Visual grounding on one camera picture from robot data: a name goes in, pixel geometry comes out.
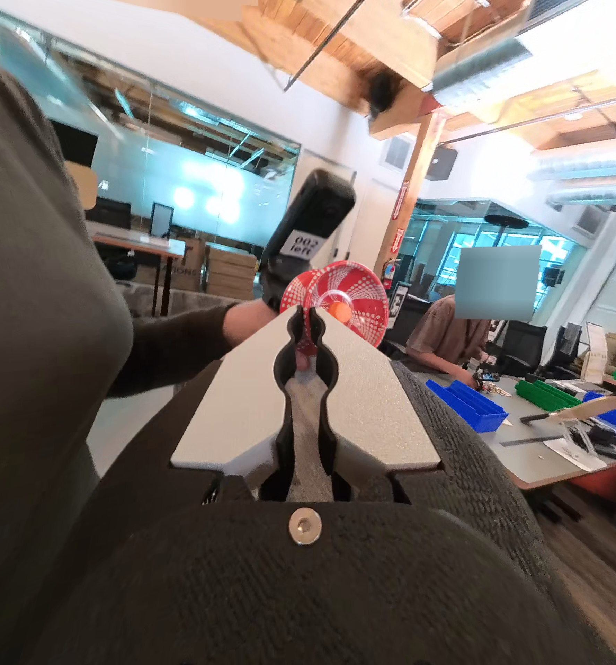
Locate large blue parts bin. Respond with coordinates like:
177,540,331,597
425,379,512,434

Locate wooden post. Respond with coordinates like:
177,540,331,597
376,113,446,279

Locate large cardboard box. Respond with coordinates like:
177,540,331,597
168,241,209,294

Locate silver spiral air duct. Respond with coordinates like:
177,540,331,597
526,154,616,209

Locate grey work table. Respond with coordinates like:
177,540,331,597
417,369,616,491

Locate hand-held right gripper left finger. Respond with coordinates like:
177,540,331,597
171,307,304,491

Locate tan chair back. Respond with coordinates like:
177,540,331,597
64,161,101,214

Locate red white yo-yo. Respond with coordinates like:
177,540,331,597
280,260,390,349

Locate long wooden desk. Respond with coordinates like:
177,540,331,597
88,221,189,318

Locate person's left forearm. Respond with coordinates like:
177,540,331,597
106,302,236,399

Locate black wall speaker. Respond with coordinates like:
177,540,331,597
425,146,459,183

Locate black floor lamp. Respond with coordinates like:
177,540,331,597
483,213,532,248

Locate person's left hand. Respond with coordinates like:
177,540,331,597
222,298,279,350

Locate red wall sign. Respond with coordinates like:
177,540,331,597
391,179,411,221

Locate black office chair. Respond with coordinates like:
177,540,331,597
495,320,550,380

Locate small black monitor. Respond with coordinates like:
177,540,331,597
149,202,175,240

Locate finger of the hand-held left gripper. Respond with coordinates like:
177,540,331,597
289,352,336,502

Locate white desk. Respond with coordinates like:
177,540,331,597
85,393,176,479

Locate white tilted stand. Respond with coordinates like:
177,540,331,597
500,395,616,470

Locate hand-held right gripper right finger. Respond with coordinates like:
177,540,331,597
313,309,443,489

